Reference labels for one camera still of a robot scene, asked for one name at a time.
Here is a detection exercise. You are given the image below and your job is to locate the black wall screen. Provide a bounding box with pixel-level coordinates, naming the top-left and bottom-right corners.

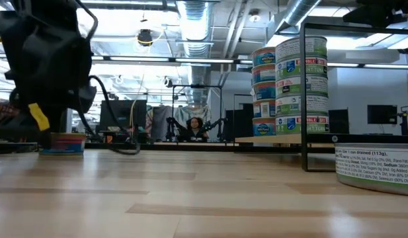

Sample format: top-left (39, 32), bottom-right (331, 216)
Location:
top-left (367, 104), bottom-right (398, 125)

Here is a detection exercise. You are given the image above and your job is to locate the ceiling light rail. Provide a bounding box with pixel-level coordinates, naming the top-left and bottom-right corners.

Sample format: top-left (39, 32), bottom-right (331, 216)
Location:
top-left (91, 54), bottom-right (408, 69)

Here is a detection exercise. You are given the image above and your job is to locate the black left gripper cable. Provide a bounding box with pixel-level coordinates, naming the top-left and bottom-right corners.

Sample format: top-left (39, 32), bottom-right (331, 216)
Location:
top-left (74, 0), bottom-right (142, 156)

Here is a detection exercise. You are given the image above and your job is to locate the yellow tape tag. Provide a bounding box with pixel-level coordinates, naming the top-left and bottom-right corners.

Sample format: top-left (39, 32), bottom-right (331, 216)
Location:
top-left (27, 102), bottom-right (51, 132)

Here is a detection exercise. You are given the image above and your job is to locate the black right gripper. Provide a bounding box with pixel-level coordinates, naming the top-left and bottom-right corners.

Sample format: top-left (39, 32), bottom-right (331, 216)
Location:
top-left (341, 0), bottom-right (408, 30)

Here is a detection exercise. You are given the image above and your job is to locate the thin wooden board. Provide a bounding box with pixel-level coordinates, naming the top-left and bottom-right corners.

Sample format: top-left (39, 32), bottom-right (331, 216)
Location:
top-left (233, 22), bottom-right (408, 173)

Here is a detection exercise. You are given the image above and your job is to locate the black monitor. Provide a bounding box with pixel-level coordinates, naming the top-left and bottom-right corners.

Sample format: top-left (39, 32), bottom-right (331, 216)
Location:
top-left (328, 108), bottom-right (350, 135)
top-left (99, 99), bottom-right (147, 132)

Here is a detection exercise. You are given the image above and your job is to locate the black metal frame stand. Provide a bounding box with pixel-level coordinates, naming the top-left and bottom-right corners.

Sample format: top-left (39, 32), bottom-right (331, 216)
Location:
top-left (171, 84), bottom-right (224, 142)

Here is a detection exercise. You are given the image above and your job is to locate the black dome ceiling fixture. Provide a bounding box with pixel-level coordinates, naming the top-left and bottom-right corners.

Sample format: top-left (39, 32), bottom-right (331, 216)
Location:
top-left (136, 28), bottom-right (154, 48)

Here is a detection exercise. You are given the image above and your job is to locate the silver ventilation duct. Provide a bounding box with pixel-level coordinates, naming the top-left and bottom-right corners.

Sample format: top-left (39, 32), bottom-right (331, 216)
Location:
top-left (175, 0), bottom-right (213, 106)
top-left (266, 0), bottom-right (323, 37)

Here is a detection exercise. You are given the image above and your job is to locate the person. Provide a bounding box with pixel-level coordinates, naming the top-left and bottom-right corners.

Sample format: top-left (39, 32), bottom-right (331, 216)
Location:
top-left (179, 117), bottom-right (211, 143)

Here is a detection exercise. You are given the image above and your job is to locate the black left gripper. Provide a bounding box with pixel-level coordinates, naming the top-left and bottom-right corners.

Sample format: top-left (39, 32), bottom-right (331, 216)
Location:
top-left (0, 9), bottom-right (98, 150)

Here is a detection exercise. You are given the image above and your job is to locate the black camera on stand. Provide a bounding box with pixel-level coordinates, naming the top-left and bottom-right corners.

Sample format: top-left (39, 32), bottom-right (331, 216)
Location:
top-left (397, 110), bottom-right (408, 136)

